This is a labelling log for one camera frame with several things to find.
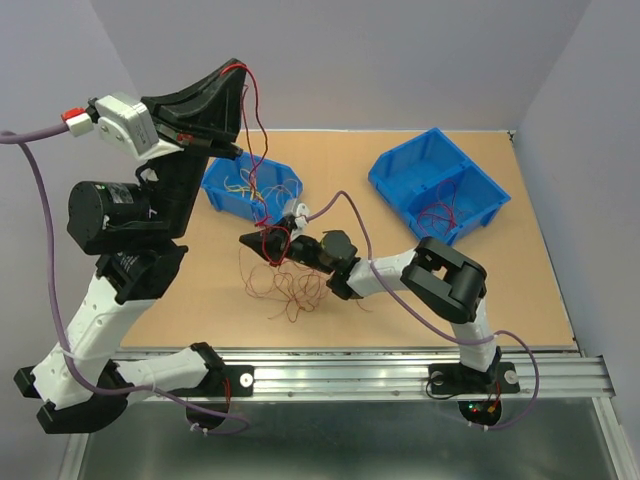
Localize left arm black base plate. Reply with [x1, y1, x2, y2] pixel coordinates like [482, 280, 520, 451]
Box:
[169, 364, 255, 398]

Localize small blue bin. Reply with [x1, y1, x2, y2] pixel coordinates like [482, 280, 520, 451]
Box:
[201, 152, 303, 224]

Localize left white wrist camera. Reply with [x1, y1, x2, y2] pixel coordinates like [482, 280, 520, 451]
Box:
[59, 92, 184, 162]

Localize pink wire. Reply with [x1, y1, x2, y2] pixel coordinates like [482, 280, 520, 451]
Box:
[264, 182, 301, 209]

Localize thick red wire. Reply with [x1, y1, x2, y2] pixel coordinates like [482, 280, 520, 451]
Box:
[222, 63, 291, 266]

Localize aluminium frame rails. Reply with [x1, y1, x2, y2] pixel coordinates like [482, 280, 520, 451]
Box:
[59, 130, 621, 480]

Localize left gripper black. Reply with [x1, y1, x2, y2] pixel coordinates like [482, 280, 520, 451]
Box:
[139, 56, 245, 238]

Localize large divided blue bin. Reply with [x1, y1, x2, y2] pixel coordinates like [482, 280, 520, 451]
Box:
[368, 128, 511, 246]

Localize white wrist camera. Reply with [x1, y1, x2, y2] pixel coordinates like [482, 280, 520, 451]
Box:
[59, 92, 184, 162]
[283, 198, 311, 231]

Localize wire bundle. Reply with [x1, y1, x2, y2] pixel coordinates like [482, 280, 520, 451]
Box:
[237, 244, 334, 322]

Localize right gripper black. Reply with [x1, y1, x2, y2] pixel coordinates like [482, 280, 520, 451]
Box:
[239, 217, 334, 275]

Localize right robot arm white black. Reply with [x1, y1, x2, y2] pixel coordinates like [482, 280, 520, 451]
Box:
[239, 226, 501, 390]

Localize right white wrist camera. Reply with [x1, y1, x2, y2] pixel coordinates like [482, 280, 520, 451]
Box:
[283, 198, 311, 231]

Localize yellow wire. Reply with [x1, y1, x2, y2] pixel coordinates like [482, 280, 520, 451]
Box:
[223, 169, 266, 204]

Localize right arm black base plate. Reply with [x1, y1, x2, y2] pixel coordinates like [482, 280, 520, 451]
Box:
[429, 362, 521, 396]

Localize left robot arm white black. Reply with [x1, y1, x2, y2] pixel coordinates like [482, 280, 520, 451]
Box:
[1, 59, 248, 434]

